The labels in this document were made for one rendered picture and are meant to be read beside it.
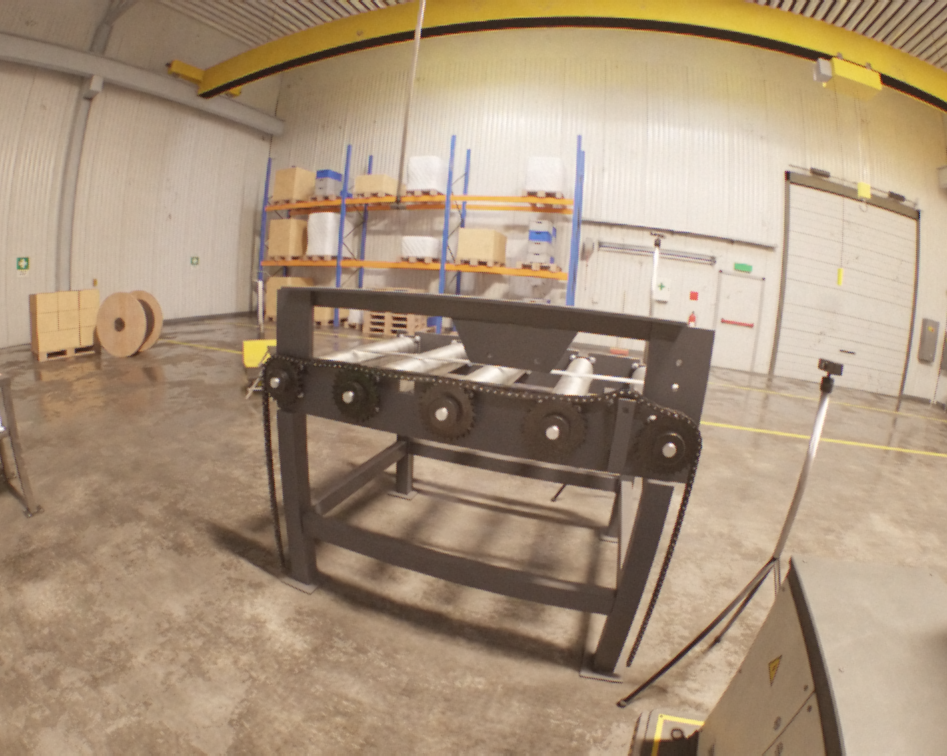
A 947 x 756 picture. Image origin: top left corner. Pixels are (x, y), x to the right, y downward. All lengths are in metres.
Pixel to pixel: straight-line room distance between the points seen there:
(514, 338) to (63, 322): 7.54
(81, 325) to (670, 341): 7.99
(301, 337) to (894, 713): 1.61
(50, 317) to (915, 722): 8.35
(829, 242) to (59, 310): 15.13
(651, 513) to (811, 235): 10.47
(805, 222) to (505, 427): 10.54
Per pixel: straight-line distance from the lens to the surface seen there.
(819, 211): 11.56
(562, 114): 11.14
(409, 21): 8.94
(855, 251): 11.93
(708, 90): 11.68
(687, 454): 1.15
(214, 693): 1.56
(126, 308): 7.35
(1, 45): 10.88
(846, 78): 8.59
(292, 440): 1.56
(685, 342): 1.14
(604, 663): 1.60
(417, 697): 1.48
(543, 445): 1.15
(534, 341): 1.16
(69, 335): 8.12
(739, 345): 10.58
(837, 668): 0.62
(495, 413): 1.20
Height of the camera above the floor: 1.20
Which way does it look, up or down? 12 degrees down
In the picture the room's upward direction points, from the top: 4 degrees clockwise
